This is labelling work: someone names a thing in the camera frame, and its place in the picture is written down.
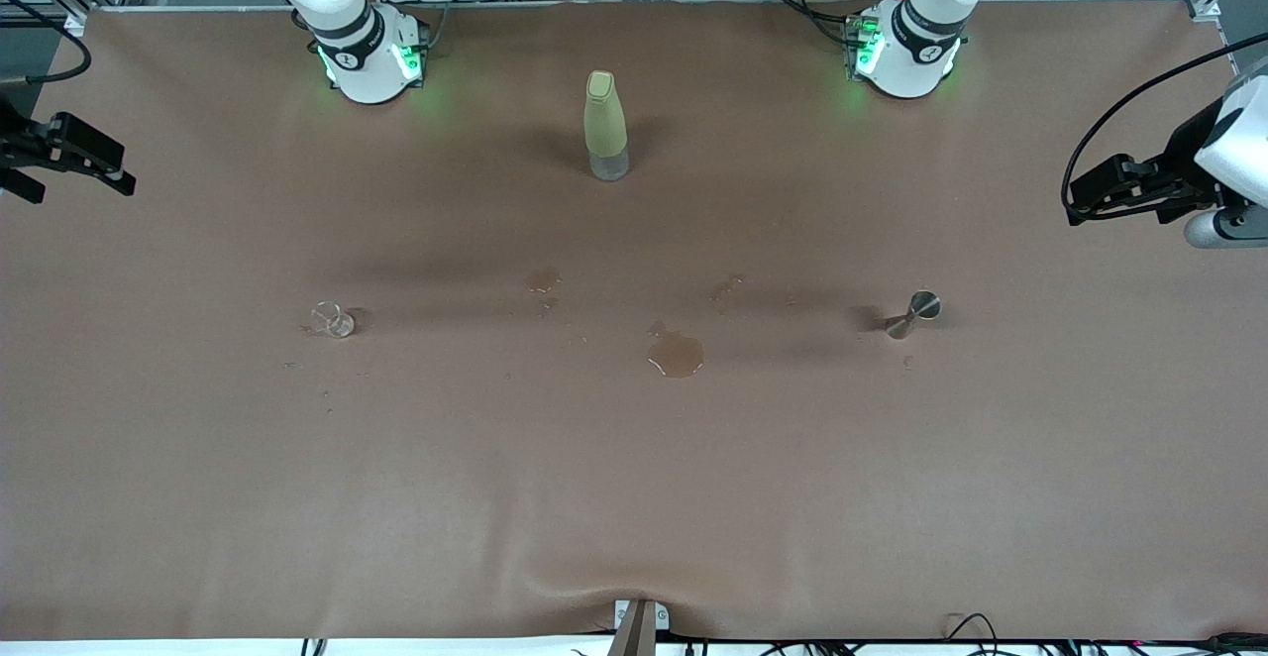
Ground clear glass measuring beaker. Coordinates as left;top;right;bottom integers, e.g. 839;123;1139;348
310;301;356;340

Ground metal table edge bracket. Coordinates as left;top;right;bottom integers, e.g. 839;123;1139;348
612;599;671;656

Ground thin black cable loop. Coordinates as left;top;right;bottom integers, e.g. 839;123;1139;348
941;613;1000;656

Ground large liquid puddle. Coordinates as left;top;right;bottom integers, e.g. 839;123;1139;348
647;319;706;380

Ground green bottle with glass base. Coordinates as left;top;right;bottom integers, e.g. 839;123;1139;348
582;69;631;182

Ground steel double cone jigger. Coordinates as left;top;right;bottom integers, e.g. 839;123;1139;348
885;290;942;341

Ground brown table cloth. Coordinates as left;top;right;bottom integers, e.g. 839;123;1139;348
0;0;1268;642

